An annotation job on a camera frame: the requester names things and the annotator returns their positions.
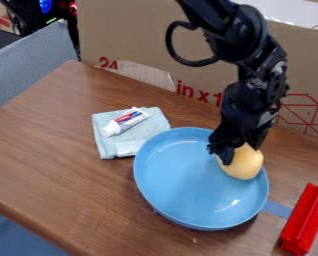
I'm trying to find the white toothpaste tube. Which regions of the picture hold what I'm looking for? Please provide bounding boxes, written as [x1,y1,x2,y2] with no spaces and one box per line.
[102,107,150,138]

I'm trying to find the blue tape strip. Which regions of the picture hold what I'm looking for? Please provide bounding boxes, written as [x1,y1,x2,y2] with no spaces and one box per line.
[265,201,293,219]

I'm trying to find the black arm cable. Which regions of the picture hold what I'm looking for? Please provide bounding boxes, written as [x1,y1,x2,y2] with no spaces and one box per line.
[163,19,222,68]

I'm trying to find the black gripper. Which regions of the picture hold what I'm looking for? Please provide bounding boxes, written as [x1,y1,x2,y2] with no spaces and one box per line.
[206,81,284,166]

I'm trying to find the red plastic block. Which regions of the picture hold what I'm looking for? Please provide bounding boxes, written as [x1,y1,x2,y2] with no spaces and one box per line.
[280,183,318,256]

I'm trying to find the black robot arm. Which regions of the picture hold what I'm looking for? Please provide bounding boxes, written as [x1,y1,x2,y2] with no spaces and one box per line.
[166,0,290,165]

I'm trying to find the light blue folded cloth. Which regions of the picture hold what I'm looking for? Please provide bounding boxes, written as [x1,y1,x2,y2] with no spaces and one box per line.
[93,107,171,159]

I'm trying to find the yellow ball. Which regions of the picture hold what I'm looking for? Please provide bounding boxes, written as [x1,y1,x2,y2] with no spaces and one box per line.
[217,143,265,180]

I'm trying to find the blue plate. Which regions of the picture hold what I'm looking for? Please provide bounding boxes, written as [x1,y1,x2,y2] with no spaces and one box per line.
[134,127,269,231]

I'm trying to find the black machine with lights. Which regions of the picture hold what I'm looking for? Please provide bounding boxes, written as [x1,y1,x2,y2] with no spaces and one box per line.
[0,0,81,55]

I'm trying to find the brown cardboard box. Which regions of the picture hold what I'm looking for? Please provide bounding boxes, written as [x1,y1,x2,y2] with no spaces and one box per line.
[76,0,318,137]

